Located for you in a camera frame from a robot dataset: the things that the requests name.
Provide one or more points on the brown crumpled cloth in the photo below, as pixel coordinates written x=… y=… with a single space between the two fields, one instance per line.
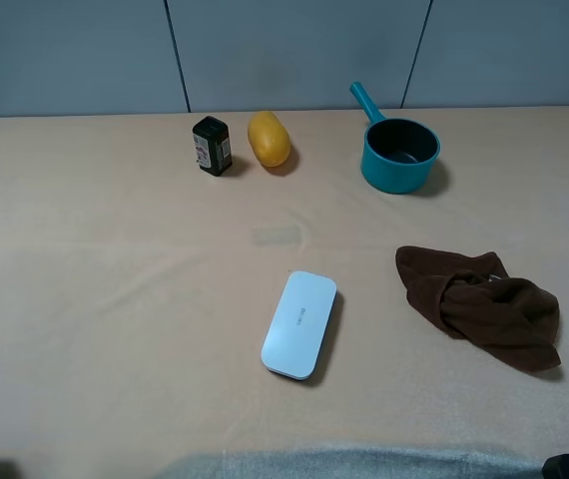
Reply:
x=475 y=299

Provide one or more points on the white rectangular case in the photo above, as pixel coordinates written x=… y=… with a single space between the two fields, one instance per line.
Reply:
x=296 y=333

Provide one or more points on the yellow mango fruit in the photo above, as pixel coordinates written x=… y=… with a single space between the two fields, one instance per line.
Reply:
x=268 y=139

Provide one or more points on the teal saucepan with handle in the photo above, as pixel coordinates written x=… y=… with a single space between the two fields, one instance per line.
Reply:
x=398 y=154

